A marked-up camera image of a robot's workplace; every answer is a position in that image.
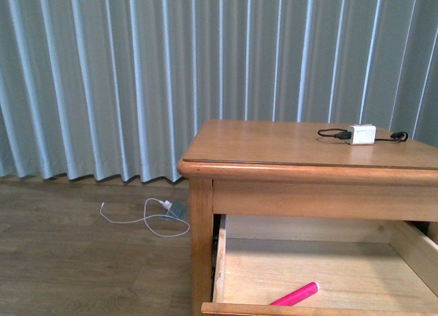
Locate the grey floor socket box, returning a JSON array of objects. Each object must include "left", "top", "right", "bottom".
[{"left": 163, "top": 200, "right": 188, "bottom": 220}]

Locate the pink marker with clear cap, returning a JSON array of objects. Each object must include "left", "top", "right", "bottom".
[{"left": 270, "top": 282, "right": 320, "bottom": 306}]

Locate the white charger block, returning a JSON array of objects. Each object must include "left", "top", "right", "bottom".
[{"left": 347, "top": 124, "right": 376, "bottom": 145}]

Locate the wooden drawer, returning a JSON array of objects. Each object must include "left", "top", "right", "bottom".
[{"left": 201, "top": 215, "right": 437, "bottom": 315}]

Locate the wooden nightstand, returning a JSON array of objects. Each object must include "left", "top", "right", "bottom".
[{"left": 178, "top": 120, "right": 437, "bottom": 315}]

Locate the black usb cable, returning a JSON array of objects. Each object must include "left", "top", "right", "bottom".
[{"left": 317, "top": 129, "right": 409, "bottom": 143}]

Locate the white plug adapter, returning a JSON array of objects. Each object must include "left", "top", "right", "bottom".
[{"left": 159, "top": 200, "right": 172, "bottom": 210}]

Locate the grey pleated curtain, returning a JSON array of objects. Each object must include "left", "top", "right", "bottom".
[{"left": 1, "top": 0, "right": 437, "bottom": 181}]

